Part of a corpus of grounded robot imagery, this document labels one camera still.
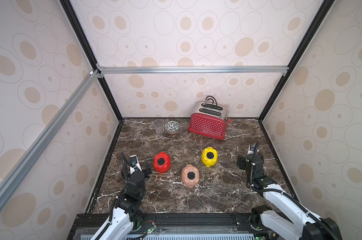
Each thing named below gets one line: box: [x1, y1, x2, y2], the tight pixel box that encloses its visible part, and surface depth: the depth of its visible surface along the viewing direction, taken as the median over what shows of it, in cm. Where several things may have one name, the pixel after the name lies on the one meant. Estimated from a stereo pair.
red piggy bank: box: [153, 152, 171, 174], surface depth 88 cm
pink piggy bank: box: [181, 164, 200, 188], surface depth 83 cm
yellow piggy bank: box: [201, 146, 218, 167], surface depth 91 cm
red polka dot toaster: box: [188, 95, 231, 140], surface depth 102 cm
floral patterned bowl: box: [164, 120, 180, 133], surface depth 115 cm
